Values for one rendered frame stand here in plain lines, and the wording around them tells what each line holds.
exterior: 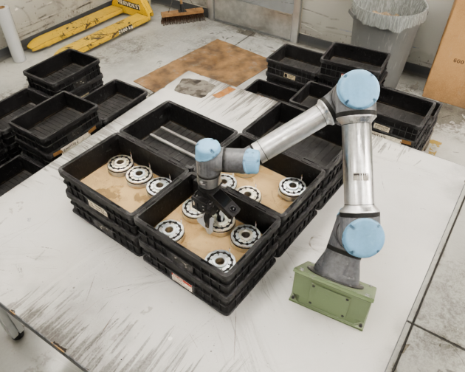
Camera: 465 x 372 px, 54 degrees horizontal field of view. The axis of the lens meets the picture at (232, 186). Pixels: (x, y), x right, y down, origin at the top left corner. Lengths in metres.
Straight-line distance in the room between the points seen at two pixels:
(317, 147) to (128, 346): 1.09
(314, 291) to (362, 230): 0.28
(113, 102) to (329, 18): 2.28
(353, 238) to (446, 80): 2.90
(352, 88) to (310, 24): 3.33
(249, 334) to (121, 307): 0.44
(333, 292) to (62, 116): 2.00
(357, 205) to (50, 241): 1.14
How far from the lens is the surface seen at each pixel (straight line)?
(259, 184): 1.75
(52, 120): 2.89
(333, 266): 1.47
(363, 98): 1.33
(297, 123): 1.46
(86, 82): 3.20
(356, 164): 1.34
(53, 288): 1.71
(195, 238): 1.57
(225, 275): 1.34
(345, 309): 1.50
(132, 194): 1.75
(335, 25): 4.54
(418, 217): 1.95
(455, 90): 4.10
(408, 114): 2.94
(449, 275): 2.75
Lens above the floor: 2.02
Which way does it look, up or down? 43 degrees down
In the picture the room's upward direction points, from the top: straight up
